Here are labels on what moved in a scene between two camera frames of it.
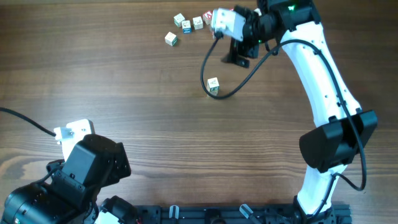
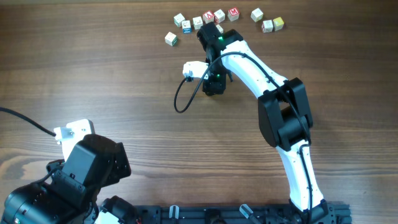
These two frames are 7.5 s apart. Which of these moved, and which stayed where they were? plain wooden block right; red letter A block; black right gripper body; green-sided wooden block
Moved: black right gripper body
Stayed: red letter A block; green-sided wooden block; plain wooden block right
